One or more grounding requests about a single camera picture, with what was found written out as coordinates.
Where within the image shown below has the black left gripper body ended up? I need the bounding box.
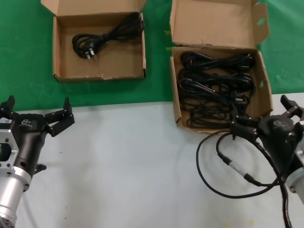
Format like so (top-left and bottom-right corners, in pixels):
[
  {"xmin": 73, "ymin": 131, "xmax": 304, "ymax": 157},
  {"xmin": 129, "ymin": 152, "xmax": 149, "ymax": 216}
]
[{"xmin": 10, "ymin": 114, "xmax": 49, "ymax": 175}]

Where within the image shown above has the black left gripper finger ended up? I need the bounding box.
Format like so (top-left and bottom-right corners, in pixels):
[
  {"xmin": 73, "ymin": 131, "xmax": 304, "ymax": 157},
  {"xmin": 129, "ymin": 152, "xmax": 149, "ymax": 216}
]
[
  {"xmin": 0, "ymin": 95, "xmax": 16, "ymax": 119},
  {"xmin": 44, "ymin": 96, "xmax": 76, "ymax": 137}
]

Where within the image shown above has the thick black sleeved cable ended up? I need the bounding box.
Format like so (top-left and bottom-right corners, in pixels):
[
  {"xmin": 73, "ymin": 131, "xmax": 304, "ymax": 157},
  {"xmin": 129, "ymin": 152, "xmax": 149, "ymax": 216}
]
[{"xmin": 255, "ymin": 140, "xmax": 295, "ymax": 228}]

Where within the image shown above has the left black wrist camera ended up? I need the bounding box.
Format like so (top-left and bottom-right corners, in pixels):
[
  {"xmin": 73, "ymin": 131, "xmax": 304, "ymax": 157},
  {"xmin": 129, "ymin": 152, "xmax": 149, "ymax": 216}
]
[{"xmin": 0, "ymin": 117, "xmax": 12, "ymax": 131}]

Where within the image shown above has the thin cable with silver connector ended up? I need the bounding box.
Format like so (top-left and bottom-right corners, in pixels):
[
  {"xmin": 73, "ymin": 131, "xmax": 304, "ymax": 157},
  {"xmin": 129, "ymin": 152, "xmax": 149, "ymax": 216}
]
[{"xmin": 196, "ymin": 132, "xmax": 285, "ymax": 198}]

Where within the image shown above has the shallow cardboard box torn rim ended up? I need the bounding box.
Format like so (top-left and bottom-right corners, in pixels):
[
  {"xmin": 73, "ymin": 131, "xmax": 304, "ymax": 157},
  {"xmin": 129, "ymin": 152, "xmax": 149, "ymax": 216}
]
[{"xmin": 40, "ymin": 0, "xmax": 148, "ymax": 83}]

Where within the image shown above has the black coiled power cord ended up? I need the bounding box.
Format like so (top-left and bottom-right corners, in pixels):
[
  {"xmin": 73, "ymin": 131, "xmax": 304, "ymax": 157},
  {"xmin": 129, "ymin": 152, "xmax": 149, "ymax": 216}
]
[
  {"xmin": 182, "ymin": 91, "xmax": 250, "ymax": 129},
  {"xmin": 178, "ymin": 68, "xmax": 257, "ymax": 95},
  {"xmin": 180, "ymin": 51, "xmax": 257, "ymax": 72}
]

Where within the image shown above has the black power cord with plug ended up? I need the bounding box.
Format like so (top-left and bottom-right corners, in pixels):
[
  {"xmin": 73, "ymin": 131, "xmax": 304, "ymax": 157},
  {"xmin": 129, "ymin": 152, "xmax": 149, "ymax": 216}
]
[{"xmin": 72, "ymin": 12, "xmax": 145, "ymax": 60}]

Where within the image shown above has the silver camera bracket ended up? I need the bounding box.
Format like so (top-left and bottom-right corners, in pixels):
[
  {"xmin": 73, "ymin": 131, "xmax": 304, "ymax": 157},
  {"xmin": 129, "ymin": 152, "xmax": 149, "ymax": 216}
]
[
  {"xmin": 294, "ymin": 144, "xmax": 304, "ymax": 167},
  {"xmin": 0, "ymin": 129, "xmax": 19, "ymax": 176}
]

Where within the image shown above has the cardboard box with tall lid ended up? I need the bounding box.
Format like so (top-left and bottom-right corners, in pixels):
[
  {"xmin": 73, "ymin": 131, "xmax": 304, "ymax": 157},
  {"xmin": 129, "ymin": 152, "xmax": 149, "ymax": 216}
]
[{"xmin": 169, "ymin": 0, "xmax": 274, "ymax": 135}]

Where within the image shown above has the small black lever knob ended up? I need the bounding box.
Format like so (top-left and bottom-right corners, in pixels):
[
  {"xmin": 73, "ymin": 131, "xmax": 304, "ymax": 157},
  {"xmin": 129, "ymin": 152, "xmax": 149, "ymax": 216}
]
[{"xmin": 33, "ymin": 163, "xmax": 47, "ymax": 175}]

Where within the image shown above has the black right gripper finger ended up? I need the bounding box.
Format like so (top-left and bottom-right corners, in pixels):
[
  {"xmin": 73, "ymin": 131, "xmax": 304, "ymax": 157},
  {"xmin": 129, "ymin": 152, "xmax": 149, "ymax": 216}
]
[
  {"xmin": 230, "ymin": 105, "xmax": 261, "ymax": 144},
  {"xmin": 280, "ymin": 94, "xmax": 304, "ymax": 124}
]

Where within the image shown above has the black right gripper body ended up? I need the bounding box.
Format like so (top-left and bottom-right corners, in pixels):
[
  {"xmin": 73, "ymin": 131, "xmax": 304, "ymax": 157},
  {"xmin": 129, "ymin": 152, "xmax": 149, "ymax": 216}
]
[{"xmin": 256, "ymin": 114, "xmax": 302, "ymax": 181}]

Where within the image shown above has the right silver camera bracket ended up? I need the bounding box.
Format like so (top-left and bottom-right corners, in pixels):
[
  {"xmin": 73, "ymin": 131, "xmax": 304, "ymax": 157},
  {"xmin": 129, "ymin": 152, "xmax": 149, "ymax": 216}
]
[{"xmin": 294, "ymin": 144, "xmax": 304, "ymax": 167}]

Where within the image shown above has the left silver camera bracket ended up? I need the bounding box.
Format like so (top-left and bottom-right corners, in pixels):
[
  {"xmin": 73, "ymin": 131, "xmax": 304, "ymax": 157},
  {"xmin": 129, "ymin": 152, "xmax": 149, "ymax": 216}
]
[{"xmin": 0, "ymin": 129, "xmax": 19, "ymax": 176}]

